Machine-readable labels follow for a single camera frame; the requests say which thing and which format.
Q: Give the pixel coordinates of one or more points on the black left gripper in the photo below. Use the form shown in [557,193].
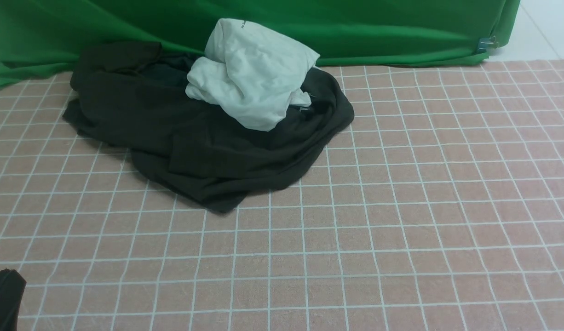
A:
[12,287]

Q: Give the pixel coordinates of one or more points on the green backdrop cloth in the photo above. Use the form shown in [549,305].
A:
[40,38]

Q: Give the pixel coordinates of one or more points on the white t-shirt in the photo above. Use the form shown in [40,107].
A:
[252,72]

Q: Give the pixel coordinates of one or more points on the blue binder clip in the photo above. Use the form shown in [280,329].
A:
[486,45]

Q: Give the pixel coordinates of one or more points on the dark gray long-sleeve top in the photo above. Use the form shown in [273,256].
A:
[130,94]

